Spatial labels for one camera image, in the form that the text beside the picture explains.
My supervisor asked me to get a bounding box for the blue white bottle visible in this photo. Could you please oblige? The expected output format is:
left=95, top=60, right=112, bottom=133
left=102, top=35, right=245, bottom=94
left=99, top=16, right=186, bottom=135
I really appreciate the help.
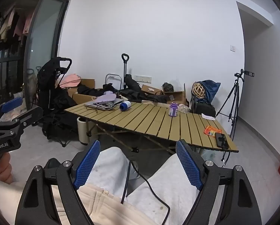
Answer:
left=119, top=100, right=132, bottom=111

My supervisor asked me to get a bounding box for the pink cloth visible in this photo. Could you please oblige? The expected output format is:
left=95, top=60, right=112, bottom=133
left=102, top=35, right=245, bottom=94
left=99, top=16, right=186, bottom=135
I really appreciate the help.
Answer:
left=58, top=73, right=81, bottom=89

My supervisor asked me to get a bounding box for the white bin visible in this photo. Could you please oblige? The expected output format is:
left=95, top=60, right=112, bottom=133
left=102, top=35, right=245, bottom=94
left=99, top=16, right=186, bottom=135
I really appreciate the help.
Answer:
left=77, top=116, right=90, bottom=145

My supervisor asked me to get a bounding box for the person's leg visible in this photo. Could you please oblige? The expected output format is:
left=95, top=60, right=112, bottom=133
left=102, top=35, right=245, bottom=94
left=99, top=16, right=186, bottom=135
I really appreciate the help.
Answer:
left=127, top=155, right=200, bottom=225
left=89, top=146, right=140, bottom=194

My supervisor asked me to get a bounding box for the woven rattan ball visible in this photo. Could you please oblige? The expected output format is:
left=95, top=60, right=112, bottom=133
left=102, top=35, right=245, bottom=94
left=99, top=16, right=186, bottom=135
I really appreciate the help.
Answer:
left=192, top=82, right=206, bottom=98

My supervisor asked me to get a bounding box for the black trolley handle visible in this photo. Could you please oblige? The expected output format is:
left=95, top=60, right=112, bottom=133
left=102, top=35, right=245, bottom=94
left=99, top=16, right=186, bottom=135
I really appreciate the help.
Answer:
left=121, top=53, right=130, bottom=90

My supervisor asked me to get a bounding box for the white paper napkin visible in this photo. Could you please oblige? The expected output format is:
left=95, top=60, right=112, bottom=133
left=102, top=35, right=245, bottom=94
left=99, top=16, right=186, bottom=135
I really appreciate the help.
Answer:
left=201, top=113, right=217, bottom=121

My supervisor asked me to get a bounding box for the grey laptop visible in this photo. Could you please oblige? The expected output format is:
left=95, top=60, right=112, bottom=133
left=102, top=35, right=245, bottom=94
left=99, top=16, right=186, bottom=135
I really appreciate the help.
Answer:
left=84, top=98, right=124, bottom=111

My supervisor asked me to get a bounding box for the lilac cloth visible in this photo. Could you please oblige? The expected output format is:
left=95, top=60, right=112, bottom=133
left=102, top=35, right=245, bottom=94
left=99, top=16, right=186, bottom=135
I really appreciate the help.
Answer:
left=93, top=91, right=117, bottom=104

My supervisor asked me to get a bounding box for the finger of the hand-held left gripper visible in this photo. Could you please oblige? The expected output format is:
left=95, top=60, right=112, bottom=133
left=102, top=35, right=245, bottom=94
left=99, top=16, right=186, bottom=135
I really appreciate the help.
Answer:
left=0, top=97, right=23, bottom=123
left=0, top=106, right=44, bottom=132

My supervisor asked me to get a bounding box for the black phone cable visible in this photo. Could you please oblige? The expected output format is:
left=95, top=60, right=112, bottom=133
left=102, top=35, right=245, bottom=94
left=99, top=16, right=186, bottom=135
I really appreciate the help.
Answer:
left=221, top=146, right=232, bottom=168

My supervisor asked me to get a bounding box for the khaki slatted folding table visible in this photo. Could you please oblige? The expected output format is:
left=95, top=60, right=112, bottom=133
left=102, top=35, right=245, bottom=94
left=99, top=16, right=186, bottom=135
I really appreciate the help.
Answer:
left=64, top=99, right=239, bottom=161

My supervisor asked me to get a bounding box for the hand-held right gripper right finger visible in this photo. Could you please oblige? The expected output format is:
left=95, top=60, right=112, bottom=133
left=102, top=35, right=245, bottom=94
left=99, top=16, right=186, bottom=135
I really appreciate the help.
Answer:
left=176, top=139, right=262, bottom=225

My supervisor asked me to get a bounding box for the black floor cable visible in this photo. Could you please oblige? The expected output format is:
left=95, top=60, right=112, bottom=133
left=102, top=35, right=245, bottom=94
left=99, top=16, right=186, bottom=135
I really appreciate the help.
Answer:
left=121, top=159, right=171, bottom=225

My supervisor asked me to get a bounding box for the row of hanging clothes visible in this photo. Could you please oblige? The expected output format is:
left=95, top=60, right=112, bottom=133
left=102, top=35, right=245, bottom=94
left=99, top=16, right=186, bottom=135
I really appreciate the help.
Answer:
left=0, top=3, right=36, bottom=44

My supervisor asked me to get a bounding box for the cream sweater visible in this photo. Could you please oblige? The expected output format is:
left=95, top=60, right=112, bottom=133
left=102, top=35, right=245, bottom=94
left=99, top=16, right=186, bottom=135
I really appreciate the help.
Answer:
left=51, top=182, right=155, bottom=225

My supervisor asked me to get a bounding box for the purple bottle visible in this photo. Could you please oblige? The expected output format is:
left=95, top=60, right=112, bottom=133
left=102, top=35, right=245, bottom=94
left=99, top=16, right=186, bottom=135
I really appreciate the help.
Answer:
left=169, top=102, right=179, bottom=117

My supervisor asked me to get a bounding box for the person's left forearm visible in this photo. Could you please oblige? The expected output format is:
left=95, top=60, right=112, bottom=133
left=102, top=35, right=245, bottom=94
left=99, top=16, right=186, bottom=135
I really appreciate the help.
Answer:
left=0, top=175, right=26, bottom=219

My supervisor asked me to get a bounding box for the sliding glass door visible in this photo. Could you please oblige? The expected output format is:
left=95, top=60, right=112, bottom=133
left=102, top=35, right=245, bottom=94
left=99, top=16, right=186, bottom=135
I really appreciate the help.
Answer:
left=23, top=0, right=70, bottom=112

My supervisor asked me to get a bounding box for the grey folding frame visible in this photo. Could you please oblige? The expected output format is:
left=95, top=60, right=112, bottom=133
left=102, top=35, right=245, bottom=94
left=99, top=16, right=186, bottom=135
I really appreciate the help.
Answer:
left=105, top=73, right=122, bottom=91

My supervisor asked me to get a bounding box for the orange snack packet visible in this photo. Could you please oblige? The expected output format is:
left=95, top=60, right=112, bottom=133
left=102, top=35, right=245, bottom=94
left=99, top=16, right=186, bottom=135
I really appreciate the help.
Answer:
left=204, top=125, right=222, bottom=137

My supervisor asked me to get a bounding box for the black bag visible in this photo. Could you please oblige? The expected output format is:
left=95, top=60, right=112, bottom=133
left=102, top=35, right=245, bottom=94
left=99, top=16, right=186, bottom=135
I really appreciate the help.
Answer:
left=193, top=102, right=217, bottom=118

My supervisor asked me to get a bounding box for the black smartphone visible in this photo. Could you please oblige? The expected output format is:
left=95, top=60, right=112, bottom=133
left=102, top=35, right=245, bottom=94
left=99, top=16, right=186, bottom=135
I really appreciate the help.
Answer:
left=214, top=132, right=230, bottom=149

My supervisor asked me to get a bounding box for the black tripod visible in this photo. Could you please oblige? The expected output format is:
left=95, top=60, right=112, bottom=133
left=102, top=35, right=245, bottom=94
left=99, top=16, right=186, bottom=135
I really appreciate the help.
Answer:
left=215, top=68, right=255, bottom=144

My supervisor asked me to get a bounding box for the person's right leg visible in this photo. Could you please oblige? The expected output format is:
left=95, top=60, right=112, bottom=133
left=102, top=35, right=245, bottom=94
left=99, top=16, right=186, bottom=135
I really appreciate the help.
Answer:
left=127, top=155, right=200, bottom=225

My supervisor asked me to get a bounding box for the black folding chair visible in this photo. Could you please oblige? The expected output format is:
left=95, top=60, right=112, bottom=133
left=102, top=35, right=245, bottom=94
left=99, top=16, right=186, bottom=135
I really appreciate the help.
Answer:
left=41, top=112, right=77, bottom=148

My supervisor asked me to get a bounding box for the person's left hand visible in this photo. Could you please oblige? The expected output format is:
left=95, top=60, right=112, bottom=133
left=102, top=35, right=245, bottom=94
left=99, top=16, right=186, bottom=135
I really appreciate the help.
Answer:
left=0, top=152, right=13, bottom=184

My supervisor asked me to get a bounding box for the pile of black clothing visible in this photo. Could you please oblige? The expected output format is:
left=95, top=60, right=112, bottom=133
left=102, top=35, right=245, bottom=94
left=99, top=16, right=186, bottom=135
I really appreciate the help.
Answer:
left=102, top=74, right=169, bottom=104

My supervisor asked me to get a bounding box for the person's left leg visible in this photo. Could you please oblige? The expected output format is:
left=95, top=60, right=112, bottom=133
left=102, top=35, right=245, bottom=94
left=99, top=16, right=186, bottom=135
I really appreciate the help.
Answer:
left=89, top=146, right=140, bottom=194

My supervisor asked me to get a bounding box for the black stroller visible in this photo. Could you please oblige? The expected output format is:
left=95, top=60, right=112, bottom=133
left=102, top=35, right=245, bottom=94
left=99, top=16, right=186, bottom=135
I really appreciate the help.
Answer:
left=36, top=57, right=72, bottom=123

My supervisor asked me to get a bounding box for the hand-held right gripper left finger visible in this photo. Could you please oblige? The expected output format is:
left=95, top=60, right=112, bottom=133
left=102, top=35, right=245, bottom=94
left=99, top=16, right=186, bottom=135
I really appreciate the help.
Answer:
left=14, top=140, right=101, bottom=225

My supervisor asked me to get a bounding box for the blue backpack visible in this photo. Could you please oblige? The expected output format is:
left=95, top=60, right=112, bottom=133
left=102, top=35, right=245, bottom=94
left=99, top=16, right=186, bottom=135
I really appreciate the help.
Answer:
left=191, top=79, right=221, bottom=108

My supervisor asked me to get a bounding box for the white wall outlet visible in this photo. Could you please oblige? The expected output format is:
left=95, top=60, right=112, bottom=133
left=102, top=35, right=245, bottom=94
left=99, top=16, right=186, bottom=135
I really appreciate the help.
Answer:
left=133, top=75, right=153, bottom=83

